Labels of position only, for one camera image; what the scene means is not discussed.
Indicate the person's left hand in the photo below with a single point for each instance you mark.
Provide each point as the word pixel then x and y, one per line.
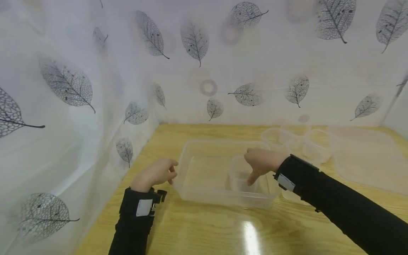
pixel 153 175

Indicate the person's right hand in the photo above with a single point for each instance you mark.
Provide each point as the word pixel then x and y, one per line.
pixel 264 162

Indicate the small clear plastic container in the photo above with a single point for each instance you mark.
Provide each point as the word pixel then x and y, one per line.
pixel 317 147
pixel 274 138
pixel 296 144
pixel 239 182

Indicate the large clear plastic container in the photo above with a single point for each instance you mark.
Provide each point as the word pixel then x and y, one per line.
pixel 204 177

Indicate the person's left forearm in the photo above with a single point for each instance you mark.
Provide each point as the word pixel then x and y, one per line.
pixel 132 233

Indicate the person's right forearm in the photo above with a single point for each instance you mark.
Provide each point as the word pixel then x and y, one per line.
pixel 350 209

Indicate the black wrist band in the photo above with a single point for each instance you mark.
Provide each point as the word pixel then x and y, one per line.
pixel 140 202
pixel 295 173

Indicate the clear plastic lid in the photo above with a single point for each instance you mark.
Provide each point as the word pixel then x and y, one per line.
pixel 369 159

